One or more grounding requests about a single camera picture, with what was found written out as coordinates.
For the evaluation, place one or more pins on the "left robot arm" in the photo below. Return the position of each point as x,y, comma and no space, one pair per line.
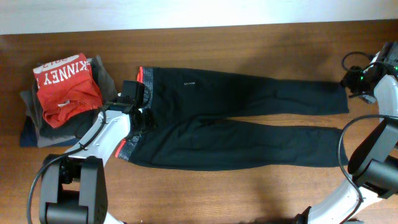
73,184

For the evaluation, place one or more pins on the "black folded garment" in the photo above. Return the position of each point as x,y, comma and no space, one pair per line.
77,125

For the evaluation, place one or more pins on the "red folded t-shirt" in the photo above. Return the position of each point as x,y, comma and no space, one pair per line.
66,88

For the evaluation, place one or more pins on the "navy blue folded garment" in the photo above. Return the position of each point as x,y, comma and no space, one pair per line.
30,137

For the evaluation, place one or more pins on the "grey folded garment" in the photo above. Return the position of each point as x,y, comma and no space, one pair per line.
100,76

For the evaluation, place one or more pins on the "black leggings with grey-red waistband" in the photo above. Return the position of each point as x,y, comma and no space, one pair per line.
201,119

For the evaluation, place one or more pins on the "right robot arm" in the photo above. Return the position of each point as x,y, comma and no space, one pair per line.
371,174

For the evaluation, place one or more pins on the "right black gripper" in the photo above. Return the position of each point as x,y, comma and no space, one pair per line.
351,78

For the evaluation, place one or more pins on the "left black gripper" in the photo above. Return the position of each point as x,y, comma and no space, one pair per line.
150,122

